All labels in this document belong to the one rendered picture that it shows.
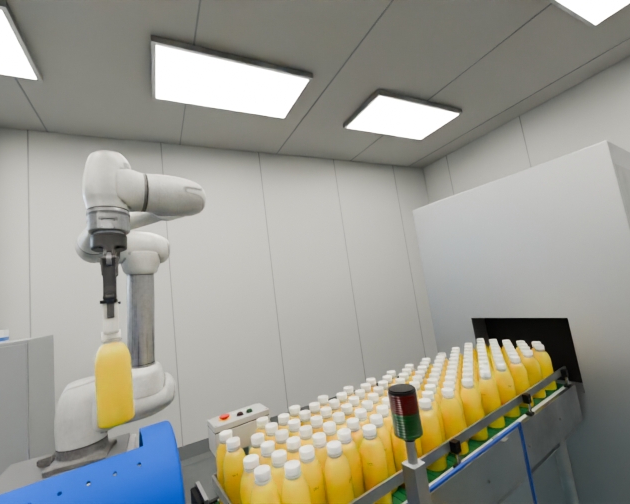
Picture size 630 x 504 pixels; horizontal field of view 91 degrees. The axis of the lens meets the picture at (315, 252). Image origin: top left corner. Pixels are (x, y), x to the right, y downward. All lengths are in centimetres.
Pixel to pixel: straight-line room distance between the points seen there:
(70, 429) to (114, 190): 91
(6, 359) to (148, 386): 117
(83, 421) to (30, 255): 255
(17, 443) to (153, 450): 174
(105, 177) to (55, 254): 292
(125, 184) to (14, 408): 183
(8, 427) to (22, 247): 181
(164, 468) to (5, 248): 327
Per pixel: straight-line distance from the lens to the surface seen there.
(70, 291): 373
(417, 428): 80
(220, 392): 381
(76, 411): 148
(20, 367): 249
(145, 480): 84
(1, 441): 257
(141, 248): 142
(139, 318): 145
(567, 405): 195
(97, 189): 89
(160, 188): 91
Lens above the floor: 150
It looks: 7 degrees up
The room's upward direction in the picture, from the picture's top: 8 degrees counter-clockwise
